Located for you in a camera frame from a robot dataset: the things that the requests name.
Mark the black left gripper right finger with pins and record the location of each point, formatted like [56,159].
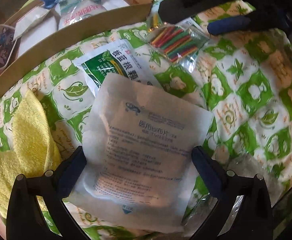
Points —
[254,218]

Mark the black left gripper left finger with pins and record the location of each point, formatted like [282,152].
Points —
[25,219]

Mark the yellow towel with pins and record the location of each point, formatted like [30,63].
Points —
[34,150]

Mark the bag of coloured sticks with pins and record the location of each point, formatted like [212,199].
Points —
[178,43]

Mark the green herbal granule sachet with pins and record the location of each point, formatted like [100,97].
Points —
[115,57]

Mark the dried fruit snack bag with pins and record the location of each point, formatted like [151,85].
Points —
[72,11]

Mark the white foam pad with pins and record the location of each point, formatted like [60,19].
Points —
[37,34]

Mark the red label wet wipe packet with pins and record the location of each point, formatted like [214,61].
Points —
[32,18]

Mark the white medical gauze packet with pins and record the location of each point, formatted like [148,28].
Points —
[113,4]

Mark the green frog pattern quilt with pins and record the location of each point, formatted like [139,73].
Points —
[245,79]

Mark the shallow cardboard box tray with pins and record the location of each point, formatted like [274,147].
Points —
[136,11]

